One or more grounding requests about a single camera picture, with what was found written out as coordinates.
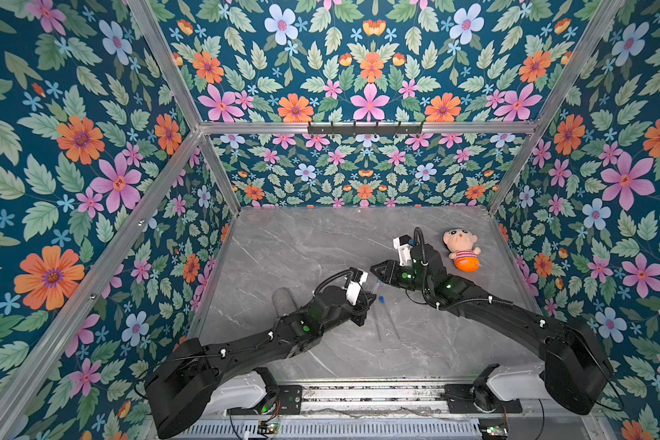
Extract clear test tube blue stopper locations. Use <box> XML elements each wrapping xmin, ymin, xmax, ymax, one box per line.
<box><xmin>371</xmin><ymin>280</ymin><xmax>381</xmax><ymax>295</ymax></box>
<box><xmin>379</xmin><ymin>296</ymin><xmax>402</xmax><ymax>341</ymax></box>
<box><xmin>372</xmin><ymin>316</ymin><xmax>382</xmax><ymax>343</ymax></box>

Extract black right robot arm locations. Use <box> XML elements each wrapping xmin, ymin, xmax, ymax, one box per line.
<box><xmin>370</xmin><ymin>228</ymin><xmax>613</xmax><ymax>415</ymax></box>

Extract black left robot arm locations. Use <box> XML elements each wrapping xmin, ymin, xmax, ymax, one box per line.
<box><xmin>145</xmin><ymin>268</ymin><xmax>377</xmax><ymax>439</ymax></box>

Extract plush doll orange pants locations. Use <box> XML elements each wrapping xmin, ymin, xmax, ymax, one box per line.
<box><xmin>443</xmin><ymin>228</ymin><xmax>481</xmax><ymax>272</ymax></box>

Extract grey oval stone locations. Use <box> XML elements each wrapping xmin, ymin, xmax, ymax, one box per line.
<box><xmin>272</xmin><ymin>288</ymin><xmax>298</xmax><ymax>317</ymax></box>

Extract white ventilation grille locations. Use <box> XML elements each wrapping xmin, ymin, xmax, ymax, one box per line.
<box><xmin>176</xmin><ymin>418</ymin><xmax>482</xmax><ymax>439</ymax></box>

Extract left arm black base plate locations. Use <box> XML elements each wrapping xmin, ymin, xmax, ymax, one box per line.
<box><xmin>228</xmin><ymin>385</ymin><xmax>304</xmax><ymax>416</ymax></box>

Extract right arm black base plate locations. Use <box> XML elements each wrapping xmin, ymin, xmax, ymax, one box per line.
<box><xmin>442</xmin><ymin>384</ymin><xmax>523</xmax><ymax>414</ymax></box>

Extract metal hook rail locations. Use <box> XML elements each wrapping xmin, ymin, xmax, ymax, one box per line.
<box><xmin>306</xmin><ymin>121</ymin><xmax>424</xmax><ymax>137</ymax></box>

